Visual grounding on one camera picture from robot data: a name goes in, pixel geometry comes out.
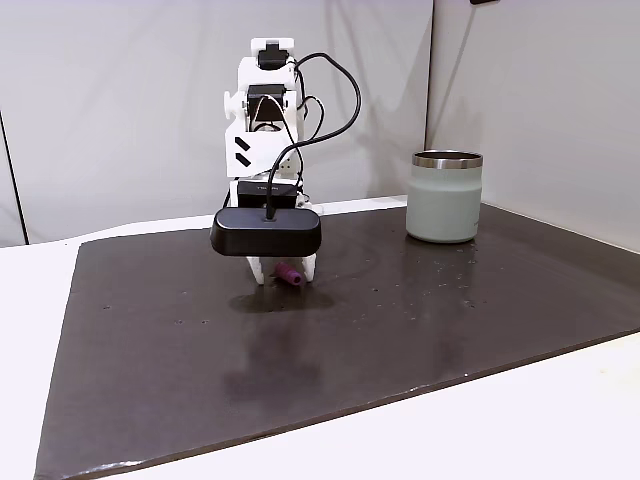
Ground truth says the purple pen grip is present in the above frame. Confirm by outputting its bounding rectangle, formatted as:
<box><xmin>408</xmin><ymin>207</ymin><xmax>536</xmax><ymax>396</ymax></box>
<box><xmin>274</xmin><ymin>261</ymin><xmax>304</xmax><ymax>288</ymax></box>

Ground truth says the grey-green cup steel rim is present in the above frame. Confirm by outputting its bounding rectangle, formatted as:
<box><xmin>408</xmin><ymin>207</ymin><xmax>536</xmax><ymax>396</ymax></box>
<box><xmin>405</xmin><ymin>150</ymin><xmax>485</xmax><ymax>245</ymax></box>

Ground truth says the dark brown table mat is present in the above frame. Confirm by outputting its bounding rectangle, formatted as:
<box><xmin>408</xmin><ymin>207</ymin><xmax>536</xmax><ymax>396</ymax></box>
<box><xmin>33</xmin><ymin>202</ymin><xmax>640</xmax><ymax>480</ymax></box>

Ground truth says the black oval camera box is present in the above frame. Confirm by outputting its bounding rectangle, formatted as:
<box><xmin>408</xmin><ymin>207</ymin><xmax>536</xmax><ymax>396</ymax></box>
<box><xmin>209</xmin><ymin>206</ymin><xmax>323</xmax><ymax>259</ymax></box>

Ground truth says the black camera cable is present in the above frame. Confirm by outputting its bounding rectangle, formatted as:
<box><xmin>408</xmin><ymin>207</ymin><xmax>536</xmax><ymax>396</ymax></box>
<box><xmin>264</xmin><ymin>52</ymin><xmax>362</xmax><ymax>221</ymax></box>

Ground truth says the thin black cable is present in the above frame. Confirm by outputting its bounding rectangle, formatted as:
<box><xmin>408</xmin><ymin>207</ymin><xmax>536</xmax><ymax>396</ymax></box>
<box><xmin>0</xmin><ymin>107</ymin><xmax>30</xmax><ymax>246</ymax></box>

